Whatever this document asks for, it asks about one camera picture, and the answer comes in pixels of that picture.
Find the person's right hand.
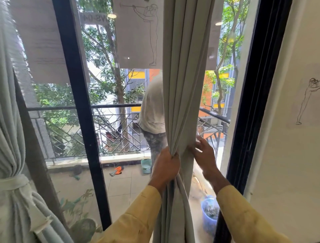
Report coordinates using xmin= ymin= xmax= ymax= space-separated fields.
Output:
xmin=189 ymin=135 xmax=220 ymax=184

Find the person's left hand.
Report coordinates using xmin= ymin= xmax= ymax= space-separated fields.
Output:
xmin=149 ymin=146 xmax=181 ymax=192

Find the light grey curtain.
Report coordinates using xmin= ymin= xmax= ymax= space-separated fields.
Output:
xmin=152 ymin=0 xmax=216 ymax=243
xmin=0 ymin=0 xmax=74 ymax=243

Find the light grey curtain tie strap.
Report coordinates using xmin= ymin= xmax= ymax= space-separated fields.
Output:
xmin=0 ymin=174 xmax=54 ymax=235

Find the person's left forearm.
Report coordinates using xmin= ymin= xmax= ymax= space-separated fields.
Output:
xmin=96 ymin=184 xmax=162 ymax=243

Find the person's right forearm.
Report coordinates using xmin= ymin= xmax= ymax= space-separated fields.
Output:
xmin=204 ymin=170 xmax=293 ymax=243

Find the orange object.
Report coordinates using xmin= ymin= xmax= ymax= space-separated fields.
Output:
xmin=109 ymin=166 xmax=125 ymax=177

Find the blue plastic bucket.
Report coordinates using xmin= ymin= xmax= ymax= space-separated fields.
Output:
xmin=201 ymin=196 xmax=221 ymax=237

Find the orange brick building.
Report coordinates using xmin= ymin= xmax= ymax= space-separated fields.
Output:
xmin=125 ymin=69 xmax=237 ymax=118

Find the black metal balcony railing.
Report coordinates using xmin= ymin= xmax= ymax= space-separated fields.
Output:
xmin=26 ymin=103 xmax=230 ymax=161

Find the green plant in dark pot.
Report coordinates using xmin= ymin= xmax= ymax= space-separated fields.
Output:
xmin=59 ymin=189 xmax=103 ymax=238

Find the figure drawing paper sheet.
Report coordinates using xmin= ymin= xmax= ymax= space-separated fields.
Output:
xmin=112 ymin=0 xmax=164 ymax=70
xmin=287 ymin=72 xmax=320 ymax=128

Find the paper sheet with square code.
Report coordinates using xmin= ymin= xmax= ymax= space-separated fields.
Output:
xmin=206 ymin=0 xmax=225 ymax=71

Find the narrow printed paper strip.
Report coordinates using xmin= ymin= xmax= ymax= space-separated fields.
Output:
xmin=79 ymin=11 xmax=109 ymax=25

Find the large grey paper sheet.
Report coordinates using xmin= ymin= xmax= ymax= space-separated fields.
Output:
xmin=10 ymin=0 xmax=90 ymax=84

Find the black ribbed door frame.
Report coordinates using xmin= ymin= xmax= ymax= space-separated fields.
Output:
xmin=214 ymin=0 xmax=293 ymax=243

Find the black sliding door frame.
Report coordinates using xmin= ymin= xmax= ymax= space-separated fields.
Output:
xmin=52 ymin=0 xmax=112 ymax=231

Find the dark textured window post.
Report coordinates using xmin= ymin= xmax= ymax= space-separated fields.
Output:
xmin=14 ymin=72 xmax=69 ymax=226

